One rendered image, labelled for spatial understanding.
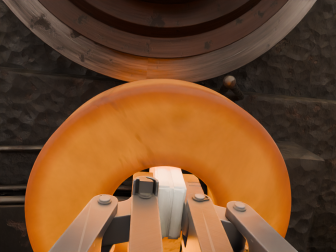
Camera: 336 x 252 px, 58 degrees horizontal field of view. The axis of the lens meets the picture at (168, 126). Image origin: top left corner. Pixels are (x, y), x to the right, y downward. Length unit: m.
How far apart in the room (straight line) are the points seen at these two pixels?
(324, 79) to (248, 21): 0.29
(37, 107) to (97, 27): 0.20
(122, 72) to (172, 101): 0.25
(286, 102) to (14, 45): 0.47
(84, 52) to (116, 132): 0.26
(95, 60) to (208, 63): 0.15
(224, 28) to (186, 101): 0.25
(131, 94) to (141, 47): 0.23
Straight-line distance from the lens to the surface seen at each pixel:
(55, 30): 0.42
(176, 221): 0.16
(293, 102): 0.57
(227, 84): 0.32
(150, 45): 0.38
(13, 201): 0.48
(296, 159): 0.48
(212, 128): 0.16
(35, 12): 0.42
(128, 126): 0.16
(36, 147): 0.54
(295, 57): 0.62
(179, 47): 0.39
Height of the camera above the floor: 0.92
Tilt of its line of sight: 13 degrees down
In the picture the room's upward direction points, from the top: 6 degrees clockwise
